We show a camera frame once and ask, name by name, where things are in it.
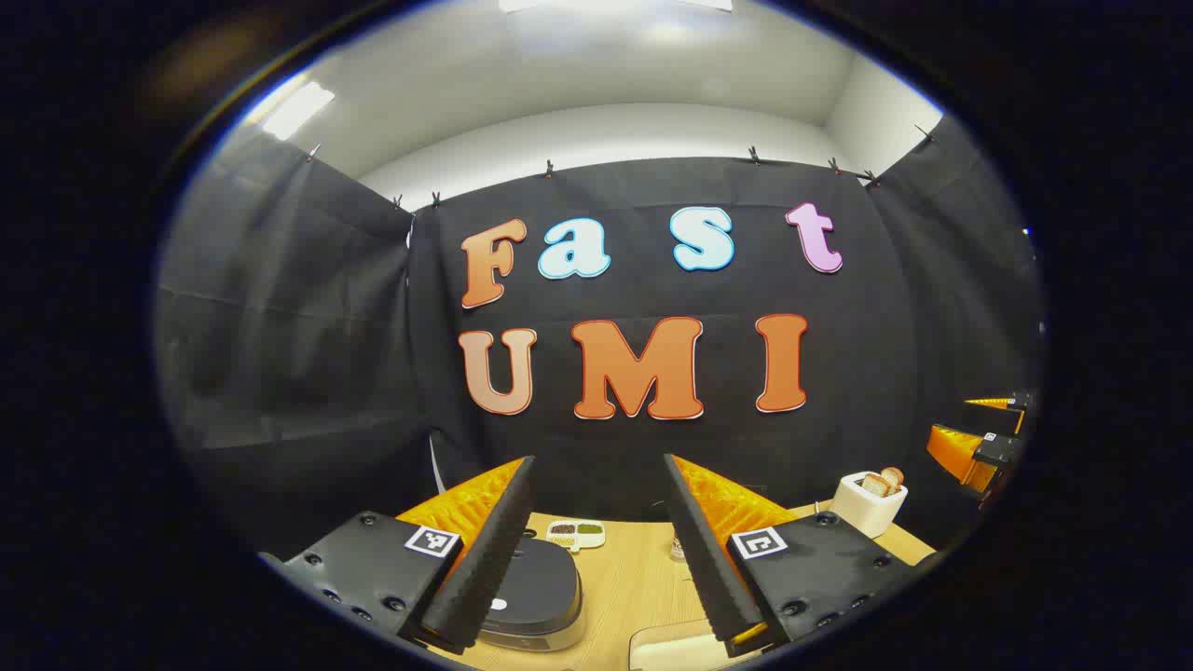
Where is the white divided grain dish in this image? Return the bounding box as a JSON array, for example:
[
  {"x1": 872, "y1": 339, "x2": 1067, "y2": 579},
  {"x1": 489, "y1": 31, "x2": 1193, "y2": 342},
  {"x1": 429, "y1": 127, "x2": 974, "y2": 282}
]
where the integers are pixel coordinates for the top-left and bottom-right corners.
[{"x1": 544, "y1": 519, "x2": 608, "y2": 554}]

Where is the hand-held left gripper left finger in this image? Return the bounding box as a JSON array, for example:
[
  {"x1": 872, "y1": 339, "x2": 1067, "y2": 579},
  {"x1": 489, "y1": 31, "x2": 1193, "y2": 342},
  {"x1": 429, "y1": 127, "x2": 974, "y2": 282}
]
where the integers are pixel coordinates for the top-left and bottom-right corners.
[{"x1": 280, "y1": 454, "x2": 538, "y2": 655}]

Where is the black backdrop cloth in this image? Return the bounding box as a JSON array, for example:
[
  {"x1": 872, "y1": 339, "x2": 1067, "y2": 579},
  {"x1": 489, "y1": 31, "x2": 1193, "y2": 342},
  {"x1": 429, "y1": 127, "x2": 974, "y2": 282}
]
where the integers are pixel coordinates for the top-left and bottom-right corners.
[{"x1": 154, "y1": 112, "x2": 1045, "y2": 560}]

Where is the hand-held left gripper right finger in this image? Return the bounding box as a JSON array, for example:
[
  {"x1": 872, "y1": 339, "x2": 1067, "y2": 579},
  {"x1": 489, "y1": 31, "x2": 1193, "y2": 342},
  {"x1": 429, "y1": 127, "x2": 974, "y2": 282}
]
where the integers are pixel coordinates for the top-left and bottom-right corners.
[{"x1": 662, "y1": 453, "x2": 920, "y2": 659}]

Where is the white toaster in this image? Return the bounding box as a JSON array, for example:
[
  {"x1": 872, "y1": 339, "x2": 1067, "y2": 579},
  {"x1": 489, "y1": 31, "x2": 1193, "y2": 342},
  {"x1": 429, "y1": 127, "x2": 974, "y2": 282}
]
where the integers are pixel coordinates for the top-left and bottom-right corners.
[{"x1": 829, "y1": 471, "x2": 911, "y2": 541}]

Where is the ceiling light panel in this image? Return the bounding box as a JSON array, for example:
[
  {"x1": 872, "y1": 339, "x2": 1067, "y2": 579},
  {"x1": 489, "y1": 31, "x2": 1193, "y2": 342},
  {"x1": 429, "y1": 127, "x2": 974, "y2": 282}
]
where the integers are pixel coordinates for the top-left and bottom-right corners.
[
  {"x1": 259, "y1": 80, "x2": 336, "y2": 143},
  {"x1": 497, "y1": 0, "x2": 737, "y2": 14}
]

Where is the dark grey rice cooker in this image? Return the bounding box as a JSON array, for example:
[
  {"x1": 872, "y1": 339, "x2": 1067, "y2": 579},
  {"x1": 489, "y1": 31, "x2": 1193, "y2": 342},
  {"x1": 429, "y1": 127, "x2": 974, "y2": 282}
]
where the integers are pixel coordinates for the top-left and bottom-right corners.
[{"x1": 475, "y1": 538, "x2": 587, "y2": 652}]

